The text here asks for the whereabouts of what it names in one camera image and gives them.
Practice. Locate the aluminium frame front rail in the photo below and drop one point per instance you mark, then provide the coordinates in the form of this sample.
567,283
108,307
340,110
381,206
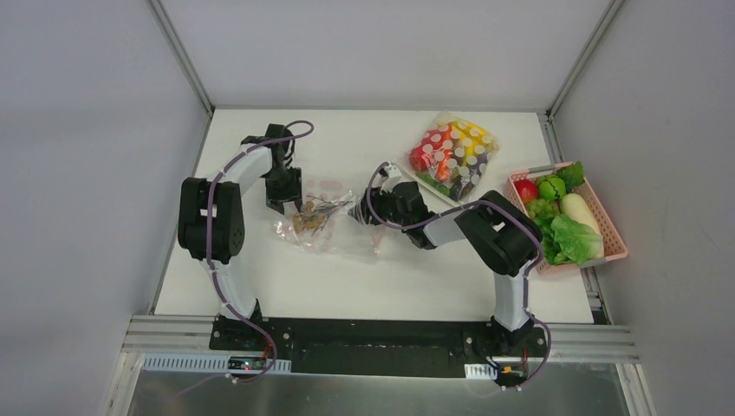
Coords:
168,334

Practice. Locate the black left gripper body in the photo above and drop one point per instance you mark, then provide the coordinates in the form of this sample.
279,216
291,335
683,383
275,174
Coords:
282,196

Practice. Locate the green fake lettuce leaf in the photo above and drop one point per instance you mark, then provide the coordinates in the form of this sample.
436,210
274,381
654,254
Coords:
572,175

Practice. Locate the green fake watermelon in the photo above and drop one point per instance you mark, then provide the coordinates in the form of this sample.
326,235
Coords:
551,188

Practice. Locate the aluminium frame corner post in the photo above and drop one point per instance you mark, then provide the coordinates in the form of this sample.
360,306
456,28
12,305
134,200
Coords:
180,54

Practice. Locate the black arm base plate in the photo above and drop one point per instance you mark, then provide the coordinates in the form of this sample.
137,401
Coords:
378,348

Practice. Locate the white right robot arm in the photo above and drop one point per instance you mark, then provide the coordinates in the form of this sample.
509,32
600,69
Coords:
505,239

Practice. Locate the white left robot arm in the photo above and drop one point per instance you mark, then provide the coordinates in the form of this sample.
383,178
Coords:
211,224

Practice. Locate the red fake pomegranate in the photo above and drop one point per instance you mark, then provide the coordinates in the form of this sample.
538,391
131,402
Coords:
527,190

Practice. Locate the brown fake longan bunch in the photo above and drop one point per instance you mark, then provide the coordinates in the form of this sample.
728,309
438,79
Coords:
315,214

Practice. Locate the clear zip top bag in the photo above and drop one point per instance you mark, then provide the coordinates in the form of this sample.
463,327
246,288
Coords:
344,235

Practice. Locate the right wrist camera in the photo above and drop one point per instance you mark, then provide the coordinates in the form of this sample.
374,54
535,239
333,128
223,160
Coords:
390,176

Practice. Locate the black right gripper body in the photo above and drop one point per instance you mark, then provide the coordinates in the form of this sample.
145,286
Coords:
374,205

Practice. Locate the white fake radish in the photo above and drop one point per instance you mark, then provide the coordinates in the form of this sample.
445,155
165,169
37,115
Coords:
575,207

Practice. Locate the green fake cabbage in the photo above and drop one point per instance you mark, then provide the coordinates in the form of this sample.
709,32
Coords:
566,241

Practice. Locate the green fake grapes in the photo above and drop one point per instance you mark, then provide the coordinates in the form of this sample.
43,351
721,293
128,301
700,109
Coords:
542,209

